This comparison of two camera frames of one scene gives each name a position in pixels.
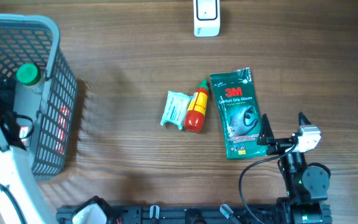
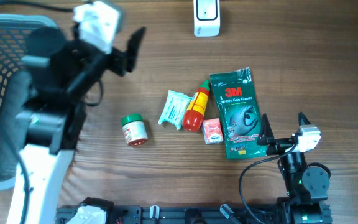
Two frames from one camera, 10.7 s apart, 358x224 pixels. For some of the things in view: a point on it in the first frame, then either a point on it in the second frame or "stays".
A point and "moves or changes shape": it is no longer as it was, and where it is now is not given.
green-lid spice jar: [28, 74] → [135, 129]
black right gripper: [266, 134] stays
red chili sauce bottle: [194, 118] stays
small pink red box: [61, 130] moves or changes shape
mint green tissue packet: [176, 106] stays
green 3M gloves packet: [241, 112] stays
